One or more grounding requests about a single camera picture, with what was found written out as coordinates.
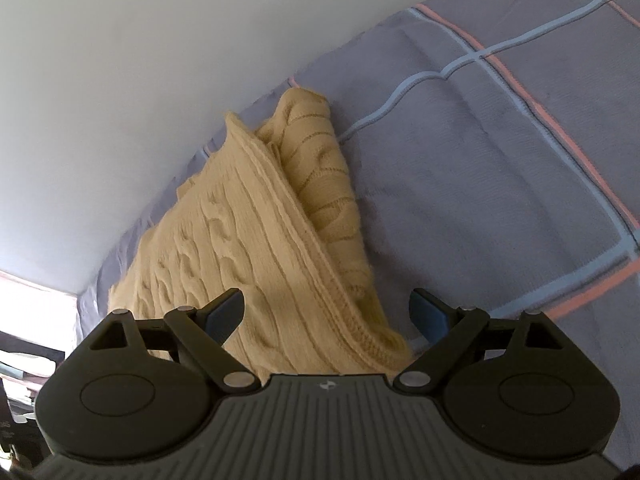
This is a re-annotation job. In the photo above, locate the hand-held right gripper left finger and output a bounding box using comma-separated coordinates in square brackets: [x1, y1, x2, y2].
[86, 287, 262, 395]

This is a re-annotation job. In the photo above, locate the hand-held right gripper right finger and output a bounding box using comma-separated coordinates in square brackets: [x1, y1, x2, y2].
[393, 287, 568, 395]

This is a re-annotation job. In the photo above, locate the yellow cable-knit cardigan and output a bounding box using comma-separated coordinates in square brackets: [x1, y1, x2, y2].
[107, 87, 413, 377]

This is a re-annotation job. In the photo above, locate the blue plaid bedsheet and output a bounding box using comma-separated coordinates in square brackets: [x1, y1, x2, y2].
[75, 0, 640, 376]

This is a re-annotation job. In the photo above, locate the dark furniture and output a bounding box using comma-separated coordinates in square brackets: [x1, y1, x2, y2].
[0, 330, 68, 466]

